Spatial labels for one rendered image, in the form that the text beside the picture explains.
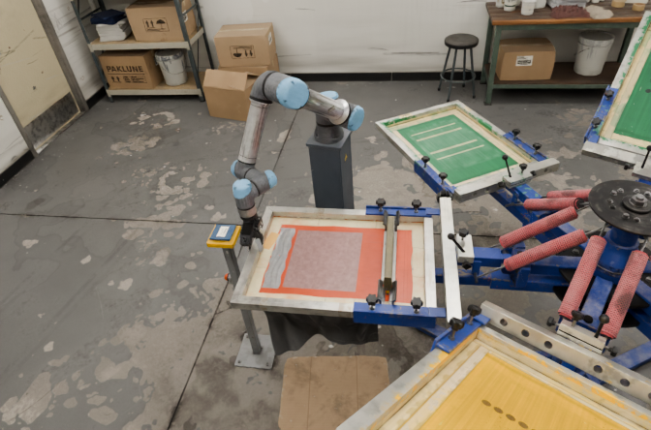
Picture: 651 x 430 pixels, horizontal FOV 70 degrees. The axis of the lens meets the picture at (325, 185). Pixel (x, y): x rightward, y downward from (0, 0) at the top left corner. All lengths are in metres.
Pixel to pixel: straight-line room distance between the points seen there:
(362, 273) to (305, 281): 0.24
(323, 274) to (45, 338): 2.13
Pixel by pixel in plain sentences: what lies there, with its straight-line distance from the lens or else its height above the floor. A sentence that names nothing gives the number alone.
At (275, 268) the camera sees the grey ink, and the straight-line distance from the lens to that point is 2.01.
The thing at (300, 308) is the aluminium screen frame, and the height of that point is 0.99.
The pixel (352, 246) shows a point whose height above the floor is 0.96.
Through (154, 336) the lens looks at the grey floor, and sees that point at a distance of 3.23.
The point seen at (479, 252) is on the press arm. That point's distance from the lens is 1.96.
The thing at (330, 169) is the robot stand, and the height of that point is 1.05.
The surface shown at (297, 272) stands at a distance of 1.99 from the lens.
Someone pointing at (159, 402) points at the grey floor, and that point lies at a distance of 2.96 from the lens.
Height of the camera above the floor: 2.42
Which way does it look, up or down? 37 degrees down
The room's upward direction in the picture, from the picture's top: 6 degrees counter-clockwise
